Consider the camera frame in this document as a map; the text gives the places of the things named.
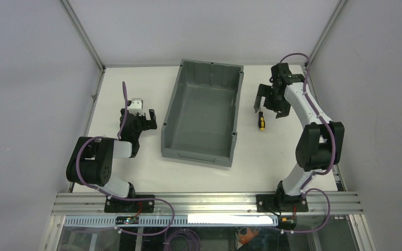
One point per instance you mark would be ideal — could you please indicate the black yellow screwdriver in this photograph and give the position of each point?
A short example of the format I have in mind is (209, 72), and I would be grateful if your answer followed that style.
(261, 121)

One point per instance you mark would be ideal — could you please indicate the aluminium front rail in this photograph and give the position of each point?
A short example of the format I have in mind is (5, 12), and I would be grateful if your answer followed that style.
(235, 203)

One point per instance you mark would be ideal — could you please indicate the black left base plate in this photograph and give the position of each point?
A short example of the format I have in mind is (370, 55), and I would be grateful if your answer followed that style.
(144, 205)

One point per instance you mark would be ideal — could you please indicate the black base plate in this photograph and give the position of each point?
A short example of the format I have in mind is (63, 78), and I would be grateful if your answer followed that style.
(144, 205)
(280, 203)

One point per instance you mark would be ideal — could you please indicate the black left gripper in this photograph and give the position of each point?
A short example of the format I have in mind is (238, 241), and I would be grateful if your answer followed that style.
(138, 120)

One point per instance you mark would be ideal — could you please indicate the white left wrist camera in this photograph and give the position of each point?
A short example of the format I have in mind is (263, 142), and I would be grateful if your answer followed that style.
(136, 107)

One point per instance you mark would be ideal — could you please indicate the white slotted cable duct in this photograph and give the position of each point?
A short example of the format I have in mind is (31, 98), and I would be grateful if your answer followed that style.
(173, 221)

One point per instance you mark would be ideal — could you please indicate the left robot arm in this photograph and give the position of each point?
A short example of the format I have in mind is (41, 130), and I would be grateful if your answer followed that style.
(91, 161)

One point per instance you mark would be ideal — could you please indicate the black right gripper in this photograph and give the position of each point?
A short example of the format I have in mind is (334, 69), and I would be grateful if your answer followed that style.
(273, 98)

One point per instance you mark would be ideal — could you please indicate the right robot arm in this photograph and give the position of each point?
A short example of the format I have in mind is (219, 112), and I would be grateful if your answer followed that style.
(320, 144)

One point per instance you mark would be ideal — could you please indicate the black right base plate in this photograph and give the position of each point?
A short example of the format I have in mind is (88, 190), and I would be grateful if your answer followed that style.
(280, 203)

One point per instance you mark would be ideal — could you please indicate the grey plastic bin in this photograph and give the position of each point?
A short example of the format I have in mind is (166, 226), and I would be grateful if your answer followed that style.
(200, 124)

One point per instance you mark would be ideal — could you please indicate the orange object under table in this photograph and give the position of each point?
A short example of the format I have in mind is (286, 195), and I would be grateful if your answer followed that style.
(246, 234)

